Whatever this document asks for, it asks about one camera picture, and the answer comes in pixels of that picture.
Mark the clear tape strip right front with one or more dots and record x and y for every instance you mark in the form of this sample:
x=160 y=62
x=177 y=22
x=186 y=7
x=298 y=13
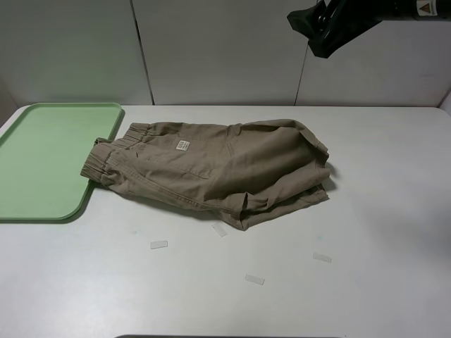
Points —
x=322 y=257

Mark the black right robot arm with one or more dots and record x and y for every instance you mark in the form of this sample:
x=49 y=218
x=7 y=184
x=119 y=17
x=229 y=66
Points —
x=396 y=10

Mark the green plastic tray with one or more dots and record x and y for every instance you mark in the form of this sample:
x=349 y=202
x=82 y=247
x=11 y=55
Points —
x=42 y=154

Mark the clear tape strip near shorts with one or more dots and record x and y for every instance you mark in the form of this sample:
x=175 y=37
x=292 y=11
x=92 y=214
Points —
x=220 y=231

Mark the khaki shorts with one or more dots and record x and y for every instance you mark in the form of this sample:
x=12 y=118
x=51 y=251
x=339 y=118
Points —
x=246 y=174

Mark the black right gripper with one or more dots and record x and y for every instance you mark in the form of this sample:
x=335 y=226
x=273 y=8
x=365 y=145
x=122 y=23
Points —
x=328 y=27

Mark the clear tape strip left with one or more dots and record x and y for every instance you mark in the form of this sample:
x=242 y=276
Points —
x=158 y=245

